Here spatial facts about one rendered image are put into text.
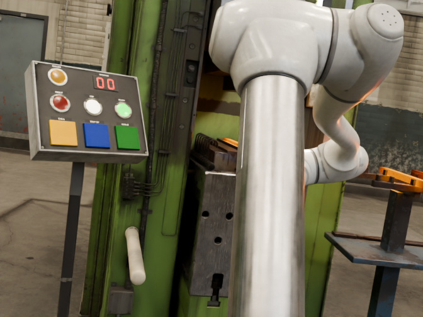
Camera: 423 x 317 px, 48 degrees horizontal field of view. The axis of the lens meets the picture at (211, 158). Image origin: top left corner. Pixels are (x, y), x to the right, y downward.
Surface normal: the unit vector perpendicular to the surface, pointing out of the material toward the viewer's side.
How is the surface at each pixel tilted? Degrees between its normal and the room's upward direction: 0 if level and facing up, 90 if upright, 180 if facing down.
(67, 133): 60
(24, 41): 90
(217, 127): 90
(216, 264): 90
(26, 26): 90
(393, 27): 56
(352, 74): 141
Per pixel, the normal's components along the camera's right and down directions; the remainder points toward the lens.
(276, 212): 0.08, -0.44
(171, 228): 0.20, 0.14
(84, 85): 0.58, -0.34
